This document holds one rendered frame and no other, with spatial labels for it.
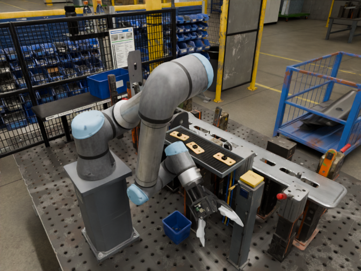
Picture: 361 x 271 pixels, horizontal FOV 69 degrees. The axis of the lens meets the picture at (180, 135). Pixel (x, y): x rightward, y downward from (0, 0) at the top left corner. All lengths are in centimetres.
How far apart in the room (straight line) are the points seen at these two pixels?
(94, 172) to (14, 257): 152
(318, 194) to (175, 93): 78
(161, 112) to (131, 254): 79
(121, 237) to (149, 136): 66
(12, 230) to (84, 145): 175
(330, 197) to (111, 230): 91
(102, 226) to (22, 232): 148
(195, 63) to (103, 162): 52
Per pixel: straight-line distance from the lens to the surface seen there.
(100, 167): 104
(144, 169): 83
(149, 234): 137
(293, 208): 111
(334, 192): 127
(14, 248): 253
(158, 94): 66
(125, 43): 222
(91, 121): 98
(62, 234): 147
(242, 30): 457
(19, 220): 272
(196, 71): 73
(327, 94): 432
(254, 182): 94
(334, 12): 1387
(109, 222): 119
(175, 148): 91
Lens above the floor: 175
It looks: 30 degrees down
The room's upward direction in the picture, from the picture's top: straight up
